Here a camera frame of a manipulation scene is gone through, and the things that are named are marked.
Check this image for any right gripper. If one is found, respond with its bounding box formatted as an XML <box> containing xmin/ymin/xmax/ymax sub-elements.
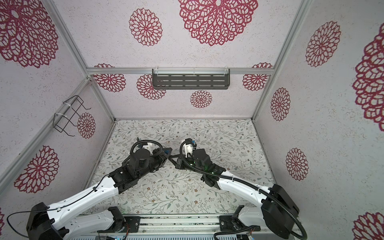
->
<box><xmin>169</xmin><ymin>154</ymin><xmax>206</xmax><ymax>177</ymax></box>

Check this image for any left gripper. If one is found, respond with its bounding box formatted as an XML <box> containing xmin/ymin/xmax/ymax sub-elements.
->
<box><xmin>137</xmin><ymin>148</ymin><xmax>173</xmax><ymax>181</ymax></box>

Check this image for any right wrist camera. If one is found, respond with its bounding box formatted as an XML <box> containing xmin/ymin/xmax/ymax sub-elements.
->
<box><xmin>182</xmin><ymin>138</ymin><xmax>197</xmax><ymax>158</ymax></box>

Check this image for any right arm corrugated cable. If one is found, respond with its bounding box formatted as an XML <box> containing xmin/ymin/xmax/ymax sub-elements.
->
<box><xmin>179</xmin><ymin>140</ymin><xmax>308</xmax><ymax>240</ymax></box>

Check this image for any black wire wall rack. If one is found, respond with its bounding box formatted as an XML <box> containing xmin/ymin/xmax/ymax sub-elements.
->
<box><xmin>52</xmin><ymin>95</ymin><xmax>91</xmax><ymax>137</ymax></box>

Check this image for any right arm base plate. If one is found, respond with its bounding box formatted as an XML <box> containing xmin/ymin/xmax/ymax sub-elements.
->
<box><xmin>219</xmin><ymin>215</ymin><xmax>261</xmax><ymax>233</ymax></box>

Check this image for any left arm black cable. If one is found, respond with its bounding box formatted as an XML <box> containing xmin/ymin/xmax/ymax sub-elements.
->
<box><xmin>6</xmin><ymin>139</ymin><xmax>164</xmax><ymax>239</ymax></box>

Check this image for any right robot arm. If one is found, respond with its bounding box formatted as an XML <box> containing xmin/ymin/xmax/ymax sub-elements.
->
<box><xmin>169</xmin><ymin>149</ymin><xmax>308</xmax><ymax>240</ymax></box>

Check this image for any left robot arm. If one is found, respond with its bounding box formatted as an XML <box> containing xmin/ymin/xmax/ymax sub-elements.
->
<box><xmin>26</xmin><ymin>148</ymin><xmax>172</xmax><ymax>240</ymax></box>

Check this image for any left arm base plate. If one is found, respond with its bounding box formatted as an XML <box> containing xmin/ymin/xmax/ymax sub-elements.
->
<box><xmin>97</xmin><ymin>217</ymin><xmax>141</xmax><ymax>233</ymax></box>

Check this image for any dark metal wall shelf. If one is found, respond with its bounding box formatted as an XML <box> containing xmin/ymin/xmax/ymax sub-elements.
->
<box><xmin>152</xmin><ymin>69</ymin><xmax>231</xmax><ymax>90</ymax></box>

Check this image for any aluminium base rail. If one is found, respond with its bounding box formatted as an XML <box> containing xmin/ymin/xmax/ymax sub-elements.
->
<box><xmin>71</xmin><ymin>214</ymin><xmax>280</xmax><ymax>240</ymax></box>

